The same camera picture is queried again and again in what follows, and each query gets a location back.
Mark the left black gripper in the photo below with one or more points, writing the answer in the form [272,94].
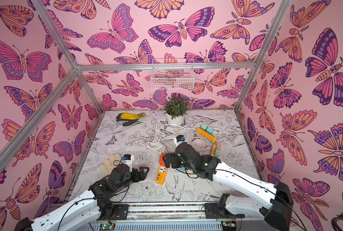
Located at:
[142,176]

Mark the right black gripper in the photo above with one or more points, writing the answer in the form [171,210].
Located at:
[171,160]

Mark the orange cube socket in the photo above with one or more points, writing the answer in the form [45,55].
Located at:
[161,161]

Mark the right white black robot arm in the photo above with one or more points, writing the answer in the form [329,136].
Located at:
[272,202]

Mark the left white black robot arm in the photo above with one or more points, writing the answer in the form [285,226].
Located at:
[91,205]

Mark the beige cloth glove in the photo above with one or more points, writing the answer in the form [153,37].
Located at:
[109,164]

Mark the orange power strip rear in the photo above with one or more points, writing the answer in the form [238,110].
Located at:
[206,135]

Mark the small yellow power strip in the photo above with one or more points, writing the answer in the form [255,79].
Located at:
[216,150]

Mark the potted green plant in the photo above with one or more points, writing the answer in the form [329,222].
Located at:
[175,111]

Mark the yellow black work gloves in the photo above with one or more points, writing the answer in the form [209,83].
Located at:
[129,119]

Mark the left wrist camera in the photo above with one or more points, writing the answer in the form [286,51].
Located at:
[128,159]

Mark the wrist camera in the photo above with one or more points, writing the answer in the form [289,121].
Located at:
[179,139]
[128,159]

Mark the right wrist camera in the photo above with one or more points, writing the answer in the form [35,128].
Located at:
[179,139]

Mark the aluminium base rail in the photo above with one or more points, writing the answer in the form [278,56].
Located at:
[185,216]

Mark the white wire basket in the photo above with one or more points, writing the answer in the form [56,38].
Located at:
[174,73]

